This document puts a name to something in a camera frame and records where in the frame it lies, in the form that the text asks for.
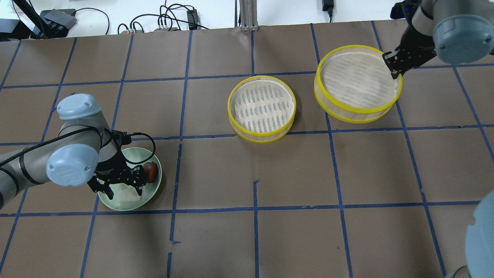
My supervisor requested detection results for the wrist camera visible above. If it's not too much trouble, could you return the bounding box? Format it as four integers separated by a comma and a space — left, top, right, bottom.
390, 0, 421, 20
110, 131, 131, 149

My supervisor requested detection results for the light green plate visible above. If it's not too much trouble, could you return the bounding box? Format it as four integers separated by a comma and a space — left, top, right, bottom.
98, 147, 162, 212

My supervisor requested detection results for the yellow steamer layer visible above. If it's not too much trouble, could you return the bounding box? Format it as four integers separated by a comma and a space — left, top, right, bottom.
313, 45, 403, 124
227, 75, 298, 144

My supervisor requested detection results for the brown bun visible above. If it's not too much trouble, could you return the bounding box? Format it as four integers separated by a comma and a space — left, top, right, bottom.
143, 162, 159, 183

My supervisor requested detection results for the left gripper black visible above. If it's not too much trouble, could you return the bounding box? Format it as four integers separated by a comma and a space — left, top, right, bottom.
88, 154, 147, 200

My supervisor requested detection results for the aluminium frame post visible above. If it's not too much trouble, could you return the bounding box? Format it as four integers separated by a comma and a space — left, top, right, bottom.
239, 0, 259, 32

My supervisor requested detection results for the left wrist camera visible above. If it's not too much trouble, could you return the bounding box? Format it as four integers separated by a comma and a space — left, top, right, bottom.
110, 131, 131, 149

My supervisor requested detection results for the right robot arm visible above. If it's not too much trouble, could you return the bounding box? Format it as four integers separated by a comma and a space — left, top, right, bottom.
382, 0, 494, 79

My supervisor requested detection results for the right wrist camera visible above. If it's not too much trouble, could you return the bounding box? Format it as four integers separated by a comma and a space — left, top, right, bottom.
390, 0, 421, 20

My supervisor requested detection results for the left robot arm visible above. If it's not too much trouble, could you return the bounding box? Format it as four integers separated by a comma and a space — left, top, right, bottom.
0, 93, 150, 208

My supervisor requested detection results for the black power adapter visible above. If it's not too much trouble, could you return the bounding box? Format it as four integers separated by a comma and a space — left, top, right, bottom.
322, 0, 335, 14

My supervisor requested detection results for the yellow steamer top layer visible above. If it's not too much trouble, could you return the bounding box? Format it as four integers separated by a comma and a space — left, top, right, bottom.
313, 45, 403, 124

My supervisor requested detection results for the yellow steamer bottom layer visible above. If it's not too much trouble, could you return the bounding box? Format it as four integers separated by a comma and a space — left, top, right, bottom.
227, 75, 298, 144

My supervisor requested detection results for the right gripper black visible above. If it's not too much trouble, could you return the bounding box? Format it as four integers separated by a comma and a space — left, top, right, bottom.
382, 27, 436, 80

